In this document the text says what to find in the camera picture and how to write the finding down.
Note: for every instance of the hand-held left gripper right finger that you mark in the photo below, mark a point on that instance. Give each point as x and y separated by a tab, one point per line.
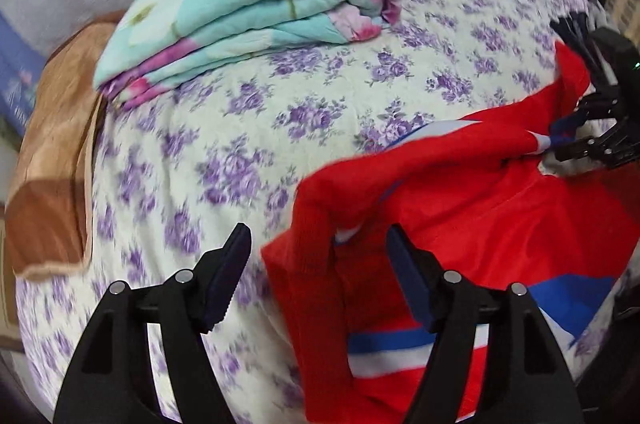
407	274

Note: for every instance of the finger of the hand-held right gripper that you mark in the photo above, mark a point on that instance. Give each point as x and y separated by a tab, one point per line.
597	103
610	148

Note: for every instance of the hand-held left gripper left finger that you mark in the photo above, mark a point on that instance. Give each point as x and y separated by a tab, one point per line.
227	279

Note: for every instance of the red pants with blue stripes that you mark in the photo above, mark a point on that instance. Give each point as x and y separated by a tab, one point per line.
475	214

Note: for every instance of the dark striped garment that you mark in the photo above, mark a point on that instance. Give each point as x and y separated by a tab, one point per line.
572	31

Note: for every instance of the purple floral bed sheet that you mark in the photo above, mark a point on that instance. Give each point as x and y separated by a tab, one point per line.
250	128

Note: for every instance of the brown satin pillow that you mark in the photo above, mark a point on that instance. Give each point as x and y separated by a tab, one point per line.
50	184

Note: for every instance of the folded turquoise floral quilt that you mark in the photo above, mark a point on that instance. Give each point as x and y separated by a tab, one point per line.
225	18

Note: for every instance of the blue printed cloth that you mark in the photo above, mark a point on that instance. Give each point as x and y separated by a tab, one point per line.
20	73

